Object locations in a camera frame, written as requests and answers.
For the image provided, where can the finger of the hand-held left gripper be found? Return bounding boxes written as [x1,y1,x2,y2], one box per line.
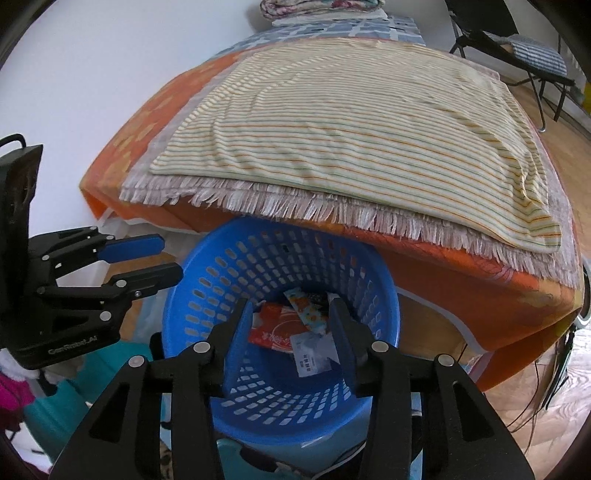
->
[28,225,165,278]
[36,262,184,324]

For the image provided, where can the red packet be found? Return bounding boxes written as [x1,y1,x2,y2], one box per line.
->
[248,302,308,354]

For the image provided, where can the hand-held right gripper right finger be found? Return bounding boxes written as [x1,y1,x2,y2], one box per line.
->
[327,292,537,480]

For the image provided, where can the striped yellow towel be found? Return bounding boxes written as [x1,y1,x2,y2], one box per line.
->
[148,39,563,256]

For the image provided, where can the orange floral bed sheet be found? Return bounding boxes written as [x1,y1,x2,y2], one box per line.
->
[78,48,585,393]

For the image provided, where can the white paper packet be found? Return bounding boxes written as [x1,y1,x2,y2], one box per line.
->
[291,332,341,374]

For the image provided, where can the pink cloth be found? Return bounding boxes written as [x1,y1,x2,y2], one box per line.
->
[0,369,36,426]

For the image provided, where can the teal grapefruit print snack packet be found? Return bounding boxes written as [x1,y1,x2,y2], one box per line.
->
[283,287,330,336]

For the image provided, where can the checked chair cushion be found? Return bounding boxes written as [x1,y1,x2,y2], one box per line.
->
[480,30,568,79]

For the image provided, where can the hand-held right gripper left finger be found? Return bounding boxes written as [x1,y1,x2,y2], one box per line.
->
[51,298,256,480]

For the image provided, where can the black folding chair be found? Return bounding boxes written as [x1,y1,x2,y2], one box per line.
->
[447,0,578,134]

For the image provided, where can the blue plastic perforated basket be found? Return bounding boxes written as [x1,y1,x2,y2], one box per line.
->
[163,217,402,446]

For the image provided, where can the folded floral blankets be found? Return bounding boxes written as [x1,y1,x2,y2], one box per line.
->
[259,0,387,22]

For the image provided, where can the beige fringed blanket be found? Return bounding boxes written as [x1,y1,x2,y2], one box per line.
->
[119,46,583,289]

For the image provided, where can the blue patterned quilt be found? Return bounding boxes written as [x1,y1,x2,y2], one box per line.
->
[222,14,426,59]

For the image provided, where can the black cable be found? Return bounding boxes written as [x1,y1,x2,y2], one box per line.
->
[526,323,583,431]

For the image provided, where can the teal cloth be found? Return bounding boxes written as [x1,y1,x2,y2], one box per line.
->
[23,342,158,463]

